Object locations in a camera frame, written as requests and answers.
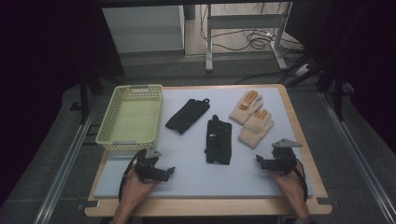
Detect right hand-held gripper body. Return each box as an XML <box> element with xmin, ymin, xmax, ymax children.
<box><xmin>264</xmin><ymin>138</ymin><xmax>304</xmax><ymax>175</ymax></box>

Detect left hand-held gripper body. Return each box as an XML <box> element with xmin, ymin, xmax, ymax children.
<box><xmin>134</xmin><ymin>147</ymin><xmax>163</xmax><ymax>184</ymax></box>

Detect black glove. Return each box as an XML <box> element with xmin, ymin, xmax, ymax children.
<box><xmin>204</xmin><ymin>114</ymin><xmax>233</xmax><ymax>166</ymax></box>
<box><xmin>164</xmin><ymin>97</ymin><xmax>211</xmax><ymax>135</ymax></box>

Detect yellow-green plastic basket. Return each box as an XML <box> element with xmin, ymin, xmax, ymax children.
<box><xmin>94</xmin><ymin>83</ymin><xmax>164</xmax><ymax>152</ymax></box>

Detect person's left hand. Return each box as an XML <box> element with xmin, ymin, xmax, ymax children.
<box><xmin>119</xmin><ymin>168</ymin><xmax>157</xmax><ymax>207</ymax></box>

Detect person's right hand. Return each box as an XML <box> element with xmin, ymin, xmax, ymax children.
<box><xmin>269</xmin><ymin>161</ymin><xmax>308</xmax><ymax>202</ymax></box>

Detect cream glove with orange patches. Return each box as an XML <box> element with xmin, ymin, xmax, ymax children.
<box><xmin>229</xmin><ymin>90</ymin><xmax>264</xmax><ymax>126</ymax></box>
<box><xmin>238</xmin><ymin>108</ymin><xmax>276</xmax><ymax>149</ymax></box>

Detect grey foam mat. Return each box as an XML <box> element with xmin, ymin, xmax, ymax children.
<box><xmin>92</xmin><ymin>87</ymin><xmax>314</xmax><ymax>200</ymax></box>

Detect wooden table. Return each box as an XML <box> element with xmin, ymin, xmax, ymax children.
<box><xmin>84</xmin><ymin>83</ymin><xmax>333</xmax><ymax>217</ymax></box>

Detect black stand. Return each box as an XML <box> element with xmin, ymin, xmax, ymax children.
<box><xmin>286</xmin><ymin>52</ymin><xmax>356</xmax><ymax>122</ymax></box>
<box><xmin>69</xmin><ymin>73</ymin><xmax>125</xmax><ymax>125</ymax></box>

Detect white power strip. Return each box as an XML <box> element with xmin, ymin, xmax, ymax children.
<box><xmin>293</xmin><ymin>63</ymin><xmax>311</xmax><ymax>77</ymax></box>

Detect white cabinet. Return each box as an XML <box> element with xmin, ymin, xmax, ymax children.
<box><xmin>102</xmin><ymin>5</ymin><xmax>186</xmax><ymax>54</ymax></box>

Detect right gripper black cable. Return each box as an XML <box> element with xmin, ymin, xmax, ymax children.
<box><xmin>293</xmin><ymin>158</ymin><xmax>310</xmax><ymax>203</ymax></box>

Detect metal floor rail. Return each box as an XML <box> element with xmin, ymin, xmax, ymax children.
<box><xmin>318</xmin><ymin>91</ymin><xmax>396</xmax><ymax>223</ymax></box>
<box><xmin>33</xmin><ymin>105</ymin><xmax>97</xmax><ymax>224</ymax></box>

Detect black floor cables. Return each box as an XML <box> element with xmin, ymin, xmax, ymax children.
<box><xmin>199</xmin><ymin>3</ymin><xmax>307</xmax><ymax>86</ymax></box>

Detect white desk frame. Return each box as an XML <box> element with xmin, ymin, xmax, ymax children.
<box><xmin>205</xmin><ymin>2</ymin><xmax>293</xmax><ymax>73</ymax></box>

